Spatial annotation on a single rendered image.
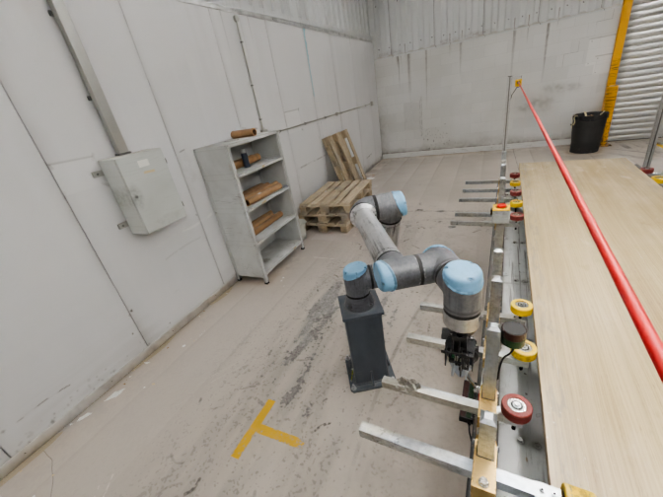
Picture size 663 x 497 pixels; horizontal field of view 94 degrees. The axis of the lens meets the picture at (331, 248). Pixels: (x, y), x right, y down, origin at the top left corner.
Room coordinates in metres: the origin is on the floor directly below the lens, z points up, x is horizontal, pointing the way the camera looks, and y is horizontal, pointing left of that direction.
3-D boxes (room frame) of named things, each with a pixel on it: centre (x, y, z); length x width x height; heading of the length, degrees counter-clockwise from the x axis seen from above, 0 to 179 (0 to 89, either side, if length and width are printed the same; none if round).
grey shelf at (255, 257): (3.58, 0.77, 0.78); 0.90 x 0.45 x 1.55; 151
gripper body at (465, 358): (0.62, -0.30, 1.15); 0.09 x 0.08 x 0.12; 149
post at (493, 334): (0.65, -0.41, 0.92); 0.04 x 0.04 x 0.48; 59
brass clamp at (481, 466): (0.42, -0.27, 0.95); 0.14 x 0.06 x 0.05; 149
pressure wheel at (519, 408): (0.58, -0.45, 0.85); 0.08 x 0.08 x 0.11
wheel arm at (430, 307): (1.10, -0.57, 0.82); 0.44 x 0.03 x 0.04; 59
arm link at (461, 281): (0.63, -0.30, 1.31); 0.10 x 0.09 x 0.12; 1
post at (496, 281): (0.87, -0.54, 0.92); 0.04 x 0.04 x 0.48; 59
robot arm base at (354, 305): (1.61, -0.11, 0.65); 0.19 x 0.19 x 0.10
